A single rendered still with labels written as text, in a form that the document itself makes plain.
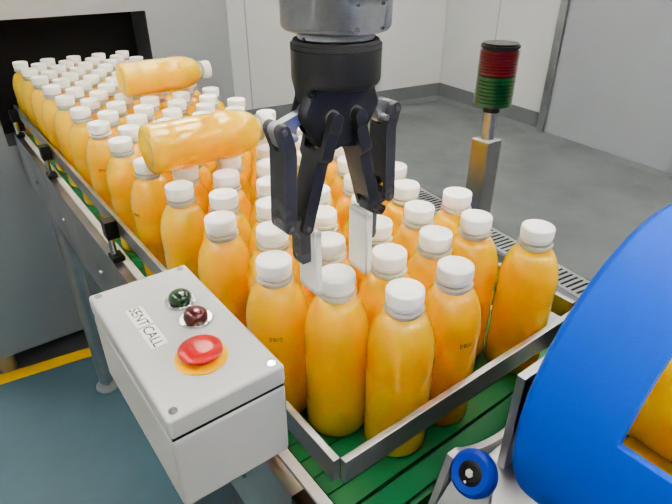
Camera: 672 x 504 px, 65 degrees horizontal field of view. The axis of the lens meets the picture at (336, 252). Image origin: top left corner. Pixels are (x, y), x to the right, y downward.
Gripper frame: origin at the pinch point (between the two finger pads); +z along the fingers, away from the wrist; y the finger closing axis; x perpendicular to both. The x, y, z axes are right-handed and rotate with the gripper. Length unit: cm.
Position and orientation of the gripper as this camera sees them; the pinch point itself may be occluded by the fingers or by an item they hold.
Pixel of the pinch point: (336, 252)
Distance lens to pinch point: 52.9
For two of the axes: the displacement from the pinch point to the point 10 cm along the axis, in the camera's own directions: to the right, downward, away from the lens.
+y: 8.0, -3.0, 5.2
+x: -6.1, -4.0, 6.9
